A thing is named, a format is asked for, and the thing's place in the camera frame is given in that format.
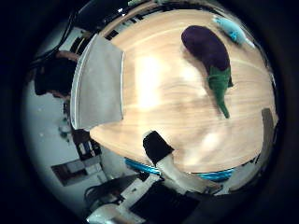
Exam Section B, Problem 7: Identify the purple eggplant plush toy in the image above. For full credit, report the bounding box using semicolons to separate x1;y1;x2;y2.
180;24;235;119

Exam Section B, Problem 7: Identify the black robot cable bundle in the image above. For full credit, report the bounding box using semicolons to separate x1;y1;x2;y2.
29;8;82;68

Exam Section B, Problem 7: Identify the dark rectangular wall board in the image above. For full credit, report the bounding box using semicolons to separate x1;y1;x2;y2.
50;155;105;188

